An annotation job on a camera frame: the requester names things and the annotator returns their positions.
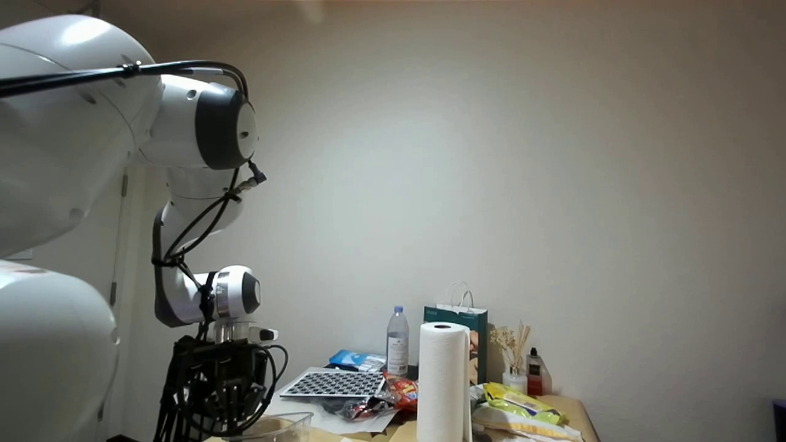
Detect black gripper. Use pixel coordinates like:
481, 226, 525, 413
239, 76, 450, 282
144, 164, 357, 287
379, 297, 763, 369
183, 336, 274, 442

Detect large white flat board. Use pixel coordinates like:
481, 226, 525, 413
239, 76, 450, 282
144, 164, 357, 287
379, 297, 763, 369
260, 381, 400, 438

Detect grey keyboard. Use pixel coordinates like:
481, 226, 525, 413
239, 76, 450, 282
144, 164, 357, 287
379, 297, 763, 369
277, 367, 388, 402

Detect black red tool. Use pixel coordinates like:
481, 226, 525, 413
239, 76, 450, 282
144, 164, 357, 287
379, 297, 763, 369
318, 395, 388, 426

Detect blue tissue pack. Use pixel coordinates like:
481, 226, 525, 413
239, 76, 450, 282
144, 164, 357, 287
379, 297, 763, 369
326, 350, 388, 377

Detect red snack packet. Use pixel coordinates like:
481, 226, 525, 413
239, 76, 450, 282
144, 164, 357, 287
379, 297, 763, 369
380, 377, 420, 416

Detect clear plastic water bottle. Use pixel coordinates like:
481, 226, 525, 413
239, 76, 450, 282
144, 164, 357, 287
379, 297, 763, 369
382, 305, 409, 378

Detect white paper towel roll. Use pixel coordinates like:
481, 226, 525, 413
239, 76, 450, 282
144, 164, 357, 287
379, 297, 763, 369
416, 319, 474, 442

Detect green paper gift bag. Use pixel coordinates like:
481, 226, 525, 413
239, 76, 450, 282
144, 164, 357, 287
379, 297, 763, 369
422, 287, 492, 388

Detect yellow green snack packets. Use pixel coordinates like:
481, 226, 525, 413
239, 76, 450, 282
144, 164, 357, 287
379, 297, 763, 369
474, 381, 570, 429

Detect jar of wooden sticks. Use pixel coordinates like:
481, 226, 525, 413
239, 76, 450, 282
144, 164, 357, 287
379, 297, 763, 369
488, 321, 535, 393

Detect dark red-capped sauce bottle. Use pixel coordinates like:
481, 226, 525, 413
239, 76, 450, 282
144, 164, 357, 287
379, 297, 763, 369
525, 347, 548, 399

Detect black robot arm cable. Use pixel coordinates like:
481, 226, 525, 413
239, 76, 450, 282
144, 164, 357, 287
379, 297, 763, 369
0, 57, 289, 438

